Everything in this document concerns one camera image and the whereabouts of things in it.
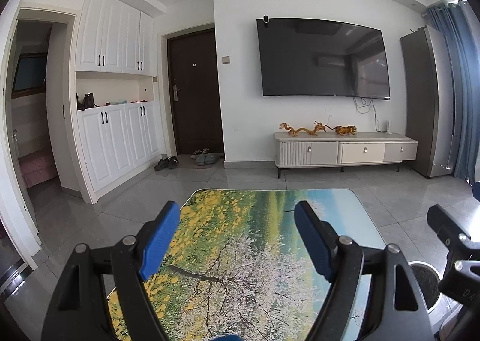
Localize white round trash bin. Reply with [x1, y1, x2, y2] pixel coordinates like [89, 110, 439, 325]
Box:
[408, 261, 444, 315]

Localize landscape print table mat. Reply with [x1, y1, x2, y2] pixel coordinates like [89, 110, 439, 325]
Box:
[106, 188, 387, 341]

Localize black shoes pair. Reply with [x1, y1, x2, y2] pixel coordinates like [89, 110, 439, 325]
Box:
[154, 156, 179, 171]

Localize white grey TV cabinet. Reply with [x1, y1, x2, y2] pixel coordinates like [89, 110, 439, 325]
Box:
[274, 132, 418, 171]

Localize golden tiger figurine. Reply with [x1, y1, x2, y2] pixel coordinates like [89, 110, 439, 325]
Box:
[327, 125, 357, 136]

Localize grey slippers pair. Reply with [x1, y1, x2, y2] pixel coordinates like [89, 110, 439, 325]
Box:
[190, 148, 220, 167]

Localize golden dragon figurine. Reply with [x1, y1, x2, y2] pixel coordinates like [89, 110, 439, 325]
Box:
[279, 123, 326, 137]

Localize white router on cabinet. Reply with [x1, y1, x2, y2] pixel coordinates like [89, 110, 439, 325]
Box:
[385, 120, 391, 134]

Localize black handbag on shelf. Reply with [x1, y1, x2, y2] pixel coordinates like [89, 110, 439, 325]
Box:
[76, 93, 98, 111]

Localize grey tall refrigerator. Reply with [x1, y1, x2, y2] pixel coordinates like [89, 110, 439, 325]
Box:
[400, 25, 454, 179]

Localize dark brown entrance door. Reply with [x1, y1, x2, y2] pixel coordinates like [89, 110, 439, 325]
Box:
[167, 28, 224, 154]

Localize blue curtain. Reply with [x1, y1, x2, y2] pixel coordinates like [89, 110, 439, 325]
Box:
[427, 0, 479, 184]

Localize white cables under television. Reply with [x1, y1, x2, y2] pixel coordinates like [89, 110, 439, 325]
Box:
[352, 96, 387, 133]

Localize white wall cupboard unit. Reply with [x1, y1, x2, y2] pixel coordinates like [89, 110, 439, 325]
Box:
[69, 0, 165, 204]

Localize large black wall television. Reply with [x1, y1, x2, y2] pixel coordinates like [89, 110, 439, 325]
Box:
[256, 17, 391, 101]

